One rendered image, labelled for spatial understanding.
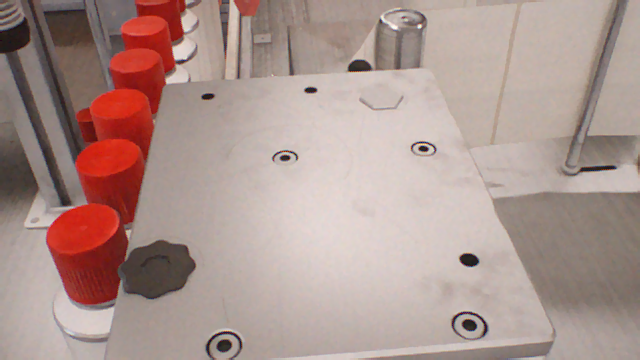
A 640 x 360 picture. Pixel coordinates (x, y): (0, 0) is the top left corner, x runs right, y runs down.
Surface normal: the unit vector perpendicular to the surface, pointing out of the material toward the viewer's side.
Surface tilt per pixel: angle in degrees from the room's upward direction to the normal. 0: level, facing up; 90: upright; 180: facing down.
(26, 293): 0
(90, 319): 42
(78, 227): 3
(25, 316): 0
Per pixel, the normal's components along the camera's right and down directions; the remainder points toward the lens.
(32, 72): 0.09, 0.63
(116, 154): -0.07, -0.77
